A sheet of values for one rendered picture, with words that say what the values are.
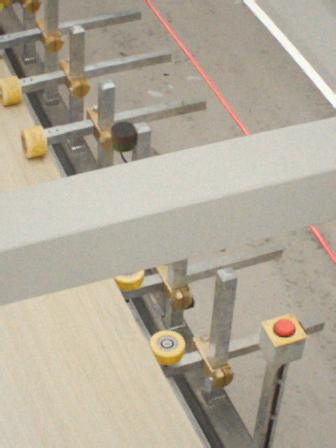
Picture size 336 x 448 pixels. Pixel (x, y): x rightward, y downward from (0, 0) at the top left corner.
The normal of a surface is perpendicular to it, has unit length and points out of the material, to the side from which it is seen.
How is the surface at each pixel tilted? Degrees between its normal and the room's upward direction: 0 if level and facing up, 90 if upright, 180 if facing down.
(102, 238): 90
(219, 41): 0
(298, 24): 61
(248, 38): 0
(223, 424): 0
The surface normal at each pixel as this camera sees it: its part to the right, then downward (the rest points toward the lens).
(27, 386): 0.04, -0.73
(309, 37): -0.79, -0.15
